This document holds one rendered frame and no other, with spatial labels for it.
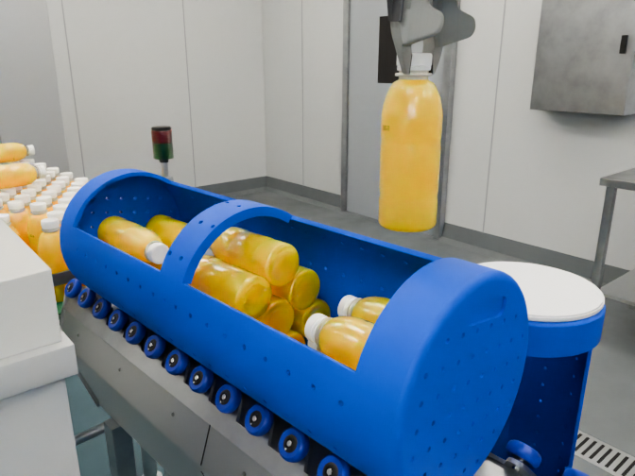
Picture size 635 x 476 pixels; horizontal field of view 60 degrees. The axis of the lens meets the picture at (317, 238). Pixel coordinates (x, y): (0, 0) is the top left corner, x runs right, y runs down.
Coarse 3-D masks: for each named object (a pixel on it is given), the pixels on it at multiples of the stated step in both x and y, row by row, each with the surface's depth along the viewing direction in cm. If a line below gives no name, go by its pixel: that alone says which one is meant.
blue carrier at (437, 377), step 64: (128, 192) 120; (192, 192) 116; (64, 256) 113; (128, 256) 92; (192, 256) 81; (320, 256) 97; (384, 256) 84; (192, 320) 79; (256, 320) 69; (384, 320) 58; (448, 320) 56; (512, 320) 67; (256, 384) 71; (320, 384) 61; (384, 384) 55; (448, 384) 59; (512, 384) 72; (384, 448) 55; (448, 448) 62
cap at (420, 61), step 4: (412, 56) 59; (416, 56) 59; (420, 56) 59; (424, 56) 60; (428, 56) 60; (432, 56) 61; (412, 60) 60; (416, 60) 60; (420, 60) 60; (424, 60) 60; (428, 60) 60; (412, 64) 60; (416, 64) 60; (420, 64) 60; (424, 64) 60; (428, 64) 60; (400, 68) 61; (412, 68) 60; (416, 68) 60; (420, 68) 60; (424, 68) 60; (428, 68) 60
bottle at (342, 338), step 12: (324, 324) 70; (336, 324) 68; (348, 324) 67; (360, 324) 67; (372, 324) 67; (324, 336) 68; (336, 336) 67; (348, 336) 66; (360, 336) 65; (324, 348) 68; (336, 348) 66; (348, 348) 65; (360, 348) 64; (336, 360) 67; (348, 360) 65
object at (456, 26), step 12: (432, 0) 60; (444, 0) 60; (456, 0) 59; (444, 12) 60; (456, 12) 59; (444, 24) 61; (456, 24) 60; (468, 24) 59; (444, 36) 61; (456, 36) 60; (468, 36) 60; (432, 48) 62; (432, 60) 62; (432, 72) 62
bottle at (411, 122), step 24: (408, 96) 60; (432, 96) 60; (384, 120) 62; (408, 120) 60; (432, 120) 60; (384, 144) 63; (408, 144) 61; (432, 144) 61; (384, 168) 64; (408, 168) 62; (432, 168) 62; (384, 192) 64; (408, 192) 62; (432, 192) 63; (384, 216) 65; (408, 216) 63; (432, 216) 64
